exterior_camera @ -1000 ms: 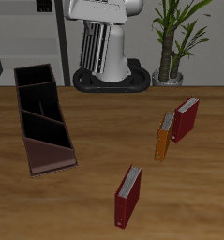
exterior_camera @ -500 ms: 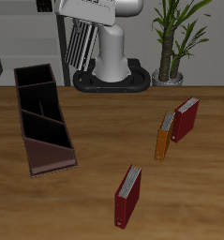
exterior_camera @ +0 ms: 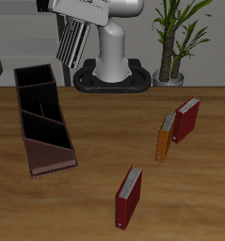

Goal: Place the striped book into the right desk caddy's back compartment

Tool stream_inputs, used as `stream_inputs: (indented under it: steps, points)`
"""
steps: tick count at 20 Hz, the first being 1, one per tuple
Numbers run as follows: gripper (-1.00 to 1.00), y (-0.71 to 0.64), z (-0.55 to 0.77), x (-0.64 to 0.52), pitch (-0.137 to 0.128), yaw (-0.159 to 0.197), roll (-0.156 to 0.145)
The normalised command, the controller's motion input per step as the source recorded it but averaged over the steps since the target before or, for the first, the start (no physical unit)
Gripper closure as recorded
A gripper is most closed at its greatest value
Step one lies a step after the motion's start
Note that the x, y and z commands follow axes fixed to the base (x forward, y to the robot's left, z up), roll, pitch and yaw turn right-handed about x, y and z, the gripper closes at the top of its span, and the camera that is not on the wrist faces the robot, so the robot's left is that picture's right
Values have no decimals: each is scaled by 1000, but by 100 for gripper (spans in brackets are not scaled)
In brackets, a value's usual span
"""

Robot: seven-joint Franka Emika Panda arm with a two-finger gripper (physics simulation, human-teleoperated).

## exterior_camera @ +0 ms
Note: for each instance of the black and white striped book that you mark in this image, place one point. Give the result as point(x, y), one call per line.
point(73, 47)

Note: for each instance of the green pot plant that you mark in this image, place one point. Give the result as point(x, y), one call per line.
point(171, 40)

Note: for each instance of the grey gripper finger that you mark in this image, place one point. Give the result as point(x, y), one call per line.
point(70, 25)

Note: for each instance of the large red book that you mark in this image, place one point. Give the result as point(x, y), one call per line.
point(128, 197)

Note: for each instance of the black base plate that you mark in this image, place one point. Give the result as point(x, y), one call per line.
point(85, 82)

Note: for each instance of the orange book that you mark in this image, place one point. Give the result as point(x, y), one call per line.
point(165, 138)

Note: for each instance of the dark brown desk caddy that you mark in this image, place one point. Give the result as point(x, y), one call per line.
point(43, 125)

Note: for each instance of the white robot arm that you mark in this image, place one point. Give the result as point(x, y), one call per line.
point(112, 50)

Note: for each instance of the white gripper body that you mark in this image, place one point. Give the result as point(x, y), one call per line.
point(85, 11)

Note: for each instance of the small red book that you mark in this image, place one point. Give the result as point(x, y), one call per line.
point(185, 120)

